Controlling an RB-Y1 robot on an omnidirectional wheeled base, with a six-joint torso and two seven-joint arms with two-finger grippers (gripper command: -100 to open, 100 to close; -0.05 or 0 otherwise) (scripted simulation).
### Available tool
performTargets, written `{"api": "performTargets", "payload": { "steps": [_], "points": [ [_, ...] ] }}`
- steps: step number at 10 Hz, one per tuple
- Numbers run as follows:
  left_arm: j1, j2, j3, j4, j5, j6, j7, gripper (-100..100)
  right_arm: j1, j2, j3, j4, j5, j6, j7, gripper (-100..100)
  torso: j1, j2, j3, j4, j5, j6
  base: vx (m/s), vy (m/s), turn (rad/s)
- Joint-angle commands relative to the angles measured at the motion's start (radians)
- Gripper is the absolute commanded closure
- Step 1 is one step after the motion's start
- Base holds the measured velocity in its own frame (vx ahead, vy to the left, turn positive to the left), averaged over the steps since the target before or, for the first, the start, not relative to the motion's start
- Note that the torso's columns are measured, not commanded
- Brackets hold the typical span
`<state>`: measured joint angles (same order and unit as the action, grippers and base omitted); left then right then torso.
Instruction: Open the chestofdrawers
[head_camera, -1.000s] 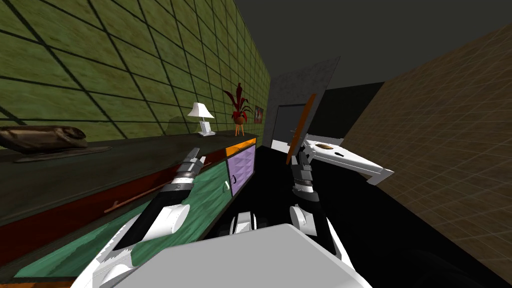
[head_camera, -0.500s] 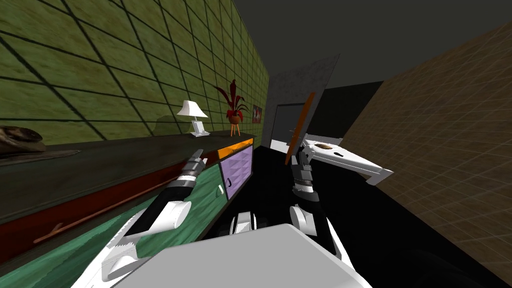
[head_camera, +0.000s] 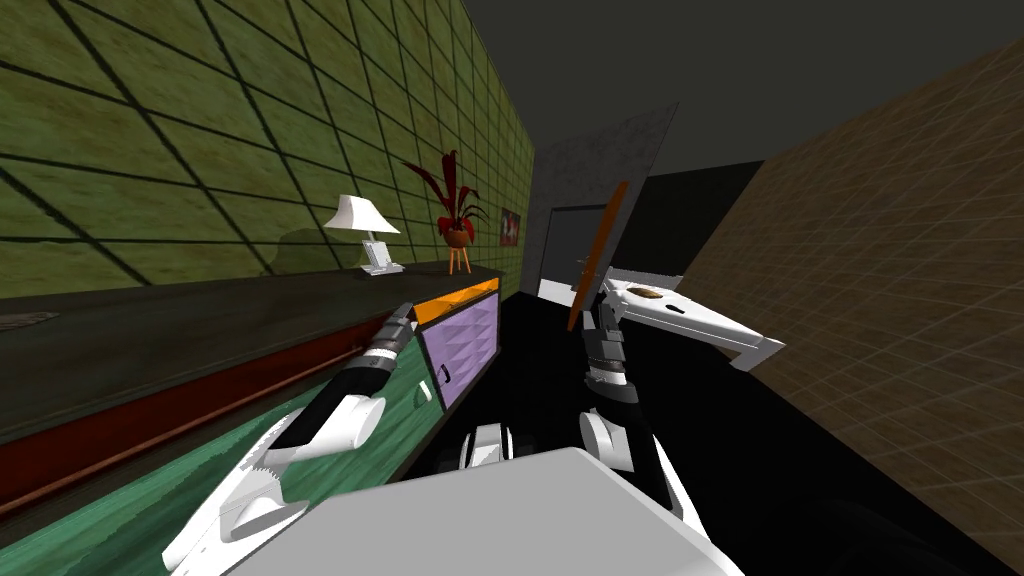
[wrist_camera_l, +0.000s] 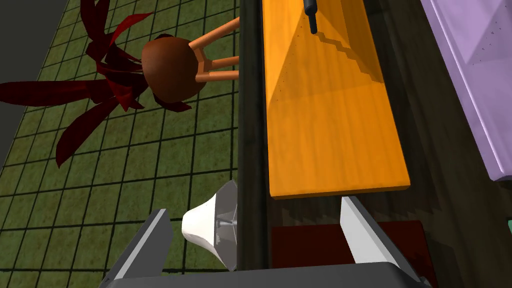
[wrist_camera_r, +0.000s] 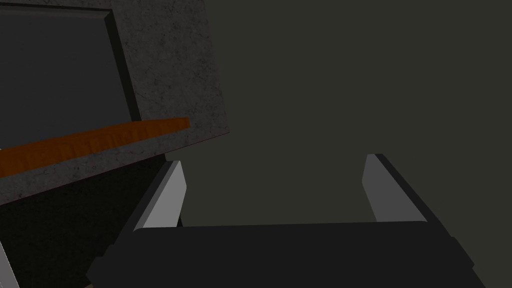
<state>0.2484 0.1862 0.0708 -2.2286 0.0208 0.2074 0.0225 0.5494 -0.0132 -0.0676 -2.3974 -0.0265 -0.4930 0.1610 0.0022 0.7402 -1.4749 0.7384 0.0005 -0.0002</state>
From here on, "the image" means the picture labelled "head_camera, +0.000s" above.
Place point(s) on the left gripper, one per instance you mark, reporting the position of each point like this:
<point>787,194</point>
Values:
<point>394,332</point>

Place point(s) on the red potted plant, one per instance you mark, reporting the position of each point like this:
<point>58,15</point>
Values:
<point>456,216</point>

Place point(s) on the white table lamp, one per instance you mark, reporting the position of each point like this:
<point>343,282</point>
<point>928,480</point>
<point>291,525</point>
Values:
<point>362,216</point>

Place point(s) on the white table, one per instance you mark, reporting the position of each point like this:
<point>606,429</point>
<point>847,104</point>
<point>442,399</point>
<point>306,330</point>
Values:
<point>704,320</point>

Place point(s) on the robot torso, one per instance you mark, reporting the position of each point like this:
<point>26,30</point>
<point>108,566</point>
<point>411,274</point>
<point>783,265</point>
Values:
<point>520,520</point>

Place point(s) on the dark grey door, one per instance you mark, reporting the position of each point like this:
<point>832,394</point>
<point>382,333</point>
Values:
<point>570,244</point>

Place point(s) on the orange drawer front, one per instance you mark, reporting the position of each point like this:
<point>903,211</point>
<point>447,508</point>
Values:
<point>456,300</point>

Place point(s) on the orange door leaf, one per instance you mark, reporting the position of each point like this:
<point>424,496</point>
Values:
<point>602,248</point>

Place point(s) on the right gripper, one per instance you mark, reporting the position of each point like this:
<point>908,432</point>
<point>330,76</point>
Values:
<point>603,324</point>

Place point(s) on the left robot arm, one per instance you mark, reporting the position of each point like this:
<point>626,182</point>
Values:
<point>332,420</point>

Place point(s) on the green sideboard with dark top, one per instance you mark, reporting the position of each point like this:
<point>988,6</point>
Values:
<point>160,496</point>

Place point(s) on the red drawer front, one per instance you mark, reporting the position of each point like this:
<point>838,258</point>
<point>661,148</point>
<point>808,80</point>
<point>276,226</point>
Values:
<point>96,436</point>

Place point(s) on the purple cupboard door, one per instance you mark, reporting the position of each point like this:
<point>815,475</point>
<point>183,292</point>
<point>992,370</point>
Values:
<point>468,344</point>

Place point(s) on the red wall picture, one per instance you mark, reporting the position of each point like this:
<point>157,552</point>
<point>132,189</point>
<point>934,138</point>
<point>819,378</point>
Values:
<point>510,227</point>

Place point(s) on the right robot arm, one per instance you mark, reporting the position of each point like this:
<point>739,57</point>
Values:
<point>616,432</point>

